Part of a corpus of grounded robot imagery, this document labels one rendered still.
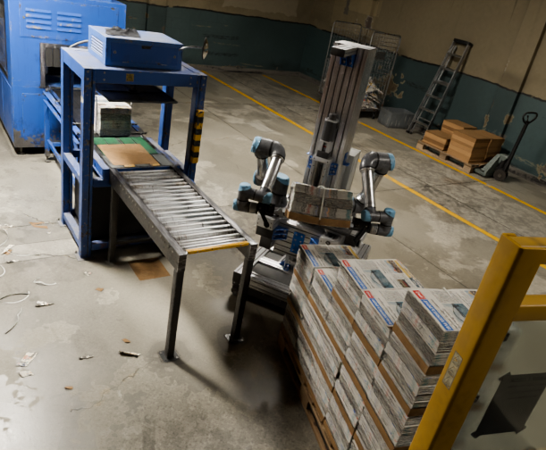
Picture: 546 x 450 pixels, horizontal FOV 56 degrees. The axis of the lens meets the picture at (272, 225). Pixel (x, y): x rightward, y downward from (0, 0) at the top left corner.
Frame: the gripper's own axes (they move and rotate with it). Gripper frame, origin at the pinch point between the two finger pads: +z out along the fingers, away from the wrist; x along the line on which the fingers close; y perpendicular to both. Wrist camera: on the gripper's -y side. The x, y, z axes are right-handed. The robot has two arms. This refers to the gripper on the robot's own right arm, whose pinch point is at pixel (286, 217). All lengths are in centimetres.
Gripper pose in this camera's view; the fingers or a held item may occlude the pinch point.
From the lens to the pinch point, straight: 333.6
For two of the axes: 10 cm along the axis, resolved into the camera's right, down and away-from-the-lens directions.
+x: -0.2, -0.9, 10.0
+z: 9.8, 1.8, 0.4
